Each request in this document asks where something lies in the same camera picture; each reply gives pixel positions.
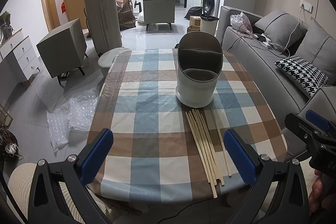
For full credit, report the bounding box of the person's right hand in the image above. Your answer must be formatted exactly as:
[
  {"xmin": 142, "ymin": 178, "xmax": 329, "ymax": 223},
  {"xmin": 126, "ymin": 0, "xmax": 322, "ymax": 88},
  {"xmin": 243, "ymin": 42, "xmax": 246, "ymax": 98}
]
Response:
[{"xmin": 308, "ymin": 169, "xmax": 330, "ymax": 213}]

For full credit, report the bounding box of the houndstooth black white pillow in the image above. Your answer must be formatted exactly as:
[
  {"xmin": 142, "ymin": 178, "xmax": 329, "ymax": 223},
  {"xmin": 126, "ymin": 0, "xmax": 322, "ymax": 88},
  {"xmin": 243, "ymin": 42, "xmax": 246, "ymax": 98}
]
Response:
[{"xmin": 274, "ymin": 55, "xmax": 330, "ymax": 98}]

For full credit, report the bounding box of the bubble wrap sheet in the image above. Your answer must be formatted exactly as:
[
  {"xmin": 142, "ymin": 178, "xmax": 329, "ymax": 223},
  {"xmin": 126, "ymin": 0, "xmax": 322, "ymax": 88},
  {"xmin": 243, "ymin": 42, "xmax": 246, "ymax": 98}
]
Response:
[{"xmin": 37, "ymin": 80, "xmax": 103, "ymax": 153}]

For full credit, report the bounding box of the checkered plaid tablecloth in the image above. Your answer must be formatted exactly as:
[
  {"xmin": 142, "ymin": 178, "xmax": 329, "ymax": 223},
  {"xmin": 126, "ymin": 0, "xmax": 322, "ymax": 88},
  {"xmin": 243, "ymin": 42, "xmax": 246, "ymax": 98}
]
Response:
[{"xmin": 88, "ymin": 49, "xmax": 287, "ymax": 203}]

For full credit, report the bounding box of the grey sofa cushion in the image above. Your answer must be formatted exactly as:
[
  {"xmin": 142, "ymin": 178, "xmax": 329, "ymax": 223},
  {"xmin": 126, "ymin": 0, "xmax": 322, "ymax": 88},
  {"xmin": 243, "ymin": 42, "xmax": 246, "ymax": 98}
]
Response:
[
  {"xmin": 295, "ymin": 18, "xmax": 336, "ymax": 85},
  {"xmin": 253, "ymin": 9, "xmax": 307, "ymax": 48}
]

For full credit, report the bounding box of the cream knitted seat cushion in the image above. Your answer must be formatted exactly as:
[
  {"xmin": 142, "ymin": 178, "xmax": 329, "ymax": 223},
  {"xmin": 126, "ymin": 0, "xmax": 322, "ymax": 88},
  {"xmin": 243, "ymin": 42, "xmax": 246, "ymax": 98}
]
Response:
[{"xmin": 7, "ymin": 162, "xmax": 113, "ymax": 224}]

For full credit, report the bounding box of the white power strip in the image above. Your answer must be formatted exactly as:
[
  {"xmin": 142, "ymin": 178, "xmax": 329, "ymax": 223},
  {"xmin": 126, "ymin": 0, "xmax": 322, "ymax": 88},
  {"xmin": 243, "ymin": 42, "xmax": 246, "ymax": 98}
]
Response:
[{"xmin": 256, "ymin": 34, "xmax": 271, "ymax": 47}]

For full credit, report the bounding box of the grey fabric sofa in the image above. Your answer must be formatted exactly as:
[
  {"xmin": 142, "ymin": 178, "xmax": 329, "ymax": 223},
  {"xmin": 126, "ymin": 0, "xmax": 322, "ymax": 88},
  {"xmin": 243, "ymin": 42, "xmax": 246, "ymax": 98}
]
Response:
[{"xmin": 216, "ymin": 6, "xmax": 335, "ymax": 160}]

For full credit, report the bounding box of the white round stool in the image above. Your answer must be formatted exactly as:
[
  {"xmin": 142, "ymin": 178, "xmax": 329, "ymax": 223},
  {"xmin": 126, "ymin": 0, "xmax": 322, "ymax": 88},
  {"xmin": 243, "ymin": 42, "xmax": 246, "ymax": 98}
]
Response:
[{"xmin": 98, "ymin": 47, "xmax": 130, "ymax": 69}]

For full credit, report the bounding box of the white grey utensil holder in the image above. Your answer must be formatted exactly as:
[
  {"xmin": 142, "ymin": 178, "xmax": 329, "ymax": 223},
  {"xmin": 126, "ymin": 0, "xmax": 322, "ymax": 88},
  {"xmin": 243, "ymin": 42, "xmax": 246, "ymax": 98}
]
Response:
[{"xmin": 175, "ymin": 31, "xmax": 223, "ymax": 109}]

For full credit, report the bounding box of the grey square side cabinet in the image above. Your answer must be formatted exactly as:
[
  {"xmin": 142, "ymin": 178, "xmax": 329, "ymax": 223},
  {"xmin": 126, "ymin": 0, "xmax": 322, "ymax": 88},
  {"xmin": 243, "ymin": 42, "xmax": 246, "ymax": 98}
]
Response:
[{"xmin": 37, "ymin": 19, "xmax": 87, "ymax": 82}]

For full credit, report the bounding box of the white drawer cabinet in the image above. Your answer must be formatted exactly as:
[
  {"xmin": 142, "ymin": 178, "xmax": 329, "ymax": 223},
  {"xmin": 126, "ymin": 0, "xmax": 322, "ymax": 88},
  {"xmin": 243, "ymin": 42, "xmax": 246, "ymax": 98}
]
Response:
[{"xmin": 1, "ymin": 28, "xmax": 41, "ymax": 83}]

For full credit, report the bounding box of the plastic bag on sofa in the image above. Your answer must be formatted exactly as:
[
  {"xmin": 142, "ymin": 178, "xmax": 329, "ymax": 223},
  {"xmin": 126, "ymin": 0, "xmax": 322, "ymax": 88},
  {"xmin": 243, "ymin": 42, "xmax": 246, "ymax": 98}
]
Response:
[{"xmin": 230, "ymin": 12, "xmax": 253, "ymax": 35}]

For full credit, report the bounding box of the white round trash bin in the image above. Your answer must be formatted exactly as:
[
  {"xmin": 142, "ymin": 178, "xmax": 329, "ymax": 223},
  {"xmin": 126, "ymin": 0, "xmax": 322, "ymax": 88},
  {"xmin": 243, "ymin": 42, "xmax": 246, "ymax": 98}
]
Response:
[{"xmin": 200, "ymin": 14, "xmax": 219, "ymax": 36}]

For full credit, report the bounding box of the brown patterned bag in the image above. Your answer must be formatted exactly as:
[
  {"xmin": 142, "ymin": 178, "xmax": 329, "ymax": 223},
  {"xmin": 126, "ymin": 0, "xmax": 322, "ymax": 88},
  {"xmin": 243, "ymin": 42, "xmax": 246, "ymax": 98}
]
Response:
[{"xmin": 117, "ymin": 0, "xmax": 135, "ymax": 31}]

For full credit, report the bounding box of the cardboard box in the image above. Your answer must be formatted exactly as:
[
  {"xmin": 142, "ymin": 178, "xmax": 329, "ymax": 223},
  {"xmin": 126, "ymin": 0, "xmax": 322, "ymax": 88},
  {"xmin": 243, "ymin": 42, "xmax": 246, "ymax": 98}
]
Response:
[{"xmin": 190, "ymin": 16, "xmax": 201, "ymax": 27}]

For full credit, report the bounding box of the black garbage bag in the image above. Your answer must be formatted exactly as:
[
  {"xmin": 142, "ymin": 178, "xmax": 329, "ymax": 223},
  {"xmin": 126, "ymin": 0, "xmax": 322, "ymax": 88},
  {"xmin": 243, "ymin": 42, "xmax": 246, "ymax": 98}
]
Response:
[{"xmin": 184, "ymin": 6, "xmax": 203, "ymax": 20}]

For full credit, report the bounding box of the grey cabinet with legs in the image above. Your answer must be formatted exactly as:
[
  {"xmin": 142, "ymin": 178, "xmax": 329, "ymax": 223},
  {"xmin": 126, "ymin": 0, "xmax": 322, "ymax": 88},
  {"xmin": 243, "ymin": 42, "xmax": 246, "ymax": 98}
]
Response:
[{"xmin": 142, "ymin": 0, "xmax": 175, "ymax": 30}]

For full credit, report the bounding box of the wall power outlet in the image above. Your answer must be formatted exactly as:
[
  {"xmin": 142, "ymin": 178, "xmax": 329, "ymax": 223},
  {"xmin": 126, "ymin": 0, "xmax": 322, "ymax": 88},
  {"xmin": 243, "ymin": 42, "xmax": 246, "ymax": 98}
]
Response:
[{"xmin": 299, "ymin": 0, "xmax": 313, "ymax": 13}]

